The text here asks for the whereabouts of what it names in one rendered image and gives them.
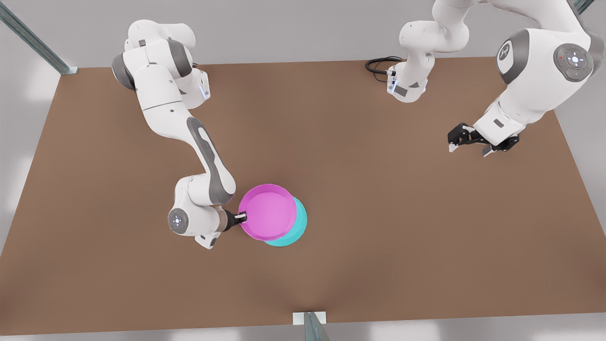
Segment blue plate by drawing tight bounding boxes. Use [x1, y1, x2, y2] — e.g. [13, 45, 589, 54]
[265, 196, 308, 247]

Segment silver frame post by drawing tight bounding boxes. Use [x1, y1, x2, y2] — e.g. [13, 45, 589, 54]
[570, 0, 596, 16]
[293, 311, 331, 341]
[0, 4, 79, 75]

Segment black cable loop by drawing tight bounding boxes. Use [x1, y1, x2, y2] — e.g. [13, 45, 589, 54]
[365, 56, 404, 83]

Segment pink plate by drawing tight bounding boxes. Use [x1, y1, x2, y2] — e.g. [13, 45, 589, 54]
[238, 184, 297, 242]

